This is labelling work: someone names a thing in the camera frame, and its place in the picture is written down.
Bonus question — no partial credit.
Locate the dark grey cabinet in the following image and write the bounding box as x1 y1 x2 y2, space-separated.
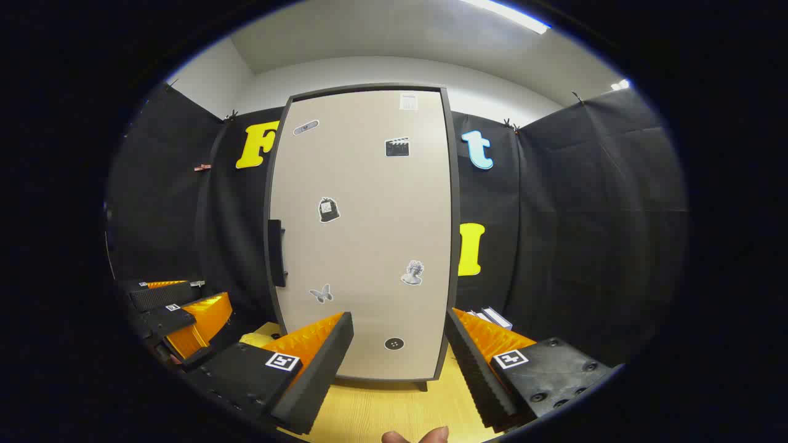
263 82 462 393

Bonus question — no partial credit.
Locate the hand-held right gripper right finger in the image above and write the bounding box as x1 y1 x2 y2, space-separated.
444 306 619 431

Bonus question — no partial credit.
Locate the black door handle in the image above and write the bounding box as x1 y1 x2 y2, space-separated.
267 218 289 289

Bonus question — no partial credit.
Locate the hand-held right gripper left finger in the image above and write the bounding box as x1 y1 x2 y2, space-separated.
185 311 355 436

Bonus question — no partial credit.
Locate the beige cabinet door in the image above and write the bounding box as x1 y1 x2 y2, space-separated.
268 89 455 381

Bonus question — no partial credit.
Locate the black backdrop cloth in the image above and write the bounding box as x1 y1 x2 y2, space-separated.
105 80 689 370

